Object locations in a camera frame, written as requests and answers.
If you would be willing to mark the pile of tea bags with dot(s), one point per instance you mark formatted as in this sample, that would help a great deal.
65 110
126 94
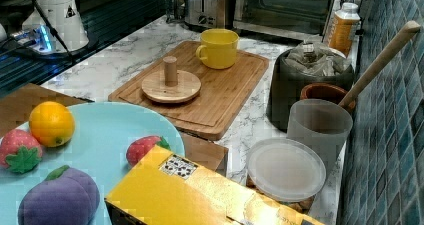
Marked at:
317 59

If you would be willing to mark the round wooden lid with knob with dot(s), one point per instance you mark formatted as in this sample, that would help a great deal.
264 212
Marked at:
170 85

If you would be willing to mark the orange bottle with white cap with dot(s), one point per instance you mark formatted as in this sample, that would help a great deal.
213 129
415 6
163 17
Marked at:
344 27

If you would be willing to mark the right toy strawberry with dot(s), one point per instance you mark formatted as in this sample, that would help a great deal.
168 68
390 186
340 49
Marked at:
139 148

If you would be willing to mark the purple toy plum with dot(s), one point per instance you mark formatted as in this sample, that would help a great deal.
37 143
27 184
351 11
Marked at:
67 196

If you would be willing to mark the silver toaster oven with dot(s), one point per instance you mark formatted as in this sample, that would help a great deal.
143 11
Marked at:
293 19

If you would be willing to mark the wooden slotted spatula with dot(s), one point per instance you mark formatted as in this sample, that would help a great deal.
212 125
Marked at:
404 35

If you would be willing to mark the jar with clear plastic lid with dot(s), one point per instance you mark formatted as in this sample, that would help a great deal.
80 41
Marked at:
286 171

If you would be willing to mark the toy strawberry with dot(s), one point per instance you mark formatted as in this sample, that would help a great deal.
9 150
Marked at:
139 148
20 152

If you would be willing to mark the yellow cardboard box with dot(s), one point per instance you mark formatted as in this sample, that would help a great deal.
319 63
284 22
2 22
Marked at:
166 189

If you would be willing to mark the light blue plate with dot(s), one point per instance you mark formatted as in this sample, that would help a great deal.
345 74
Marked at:
103 132

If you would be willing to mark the left toy strawberry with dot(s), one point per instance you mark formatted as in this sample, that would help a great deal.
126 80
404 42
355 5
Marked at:
20 152

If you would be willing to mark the toy orange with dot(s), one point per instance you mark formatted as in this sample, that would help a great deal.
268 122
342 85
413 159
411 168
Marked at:
52 124

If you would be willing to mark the translucent plastic cup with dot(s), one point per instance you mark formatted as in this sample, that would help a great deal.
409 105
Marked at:
321 125

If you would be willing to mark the silver toaster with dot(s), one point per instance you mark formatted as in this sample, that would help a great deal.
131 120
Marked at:
207 13

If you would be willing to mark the bamboo cutting board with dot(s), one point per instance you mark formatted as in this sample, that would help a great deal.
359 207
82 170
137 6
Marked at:
222 94

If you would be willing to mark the yellow mug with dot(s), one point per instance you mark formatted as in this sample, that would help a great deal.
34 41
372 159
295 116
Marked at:
218 49

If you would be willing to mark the brown wooden utensil holder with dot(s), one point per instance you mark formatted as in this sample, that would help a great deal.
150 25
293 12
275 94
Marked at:
324 91

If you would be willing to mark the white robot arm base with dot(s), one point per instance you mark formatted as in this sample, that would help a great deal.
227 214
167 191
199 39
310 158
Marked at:
54 30

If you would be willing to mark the black tea bag canister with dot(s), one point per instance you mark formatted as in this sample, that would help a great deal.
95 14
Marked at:
286 86

